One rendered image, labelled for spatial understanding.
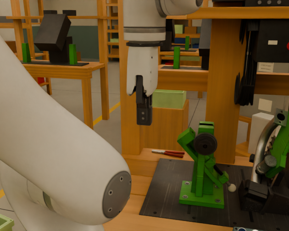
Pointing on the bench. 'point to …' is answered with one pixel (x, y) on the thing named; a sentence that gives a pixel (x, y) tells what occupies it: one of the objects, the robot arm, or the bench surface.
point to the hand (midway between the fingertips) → (144, 115)
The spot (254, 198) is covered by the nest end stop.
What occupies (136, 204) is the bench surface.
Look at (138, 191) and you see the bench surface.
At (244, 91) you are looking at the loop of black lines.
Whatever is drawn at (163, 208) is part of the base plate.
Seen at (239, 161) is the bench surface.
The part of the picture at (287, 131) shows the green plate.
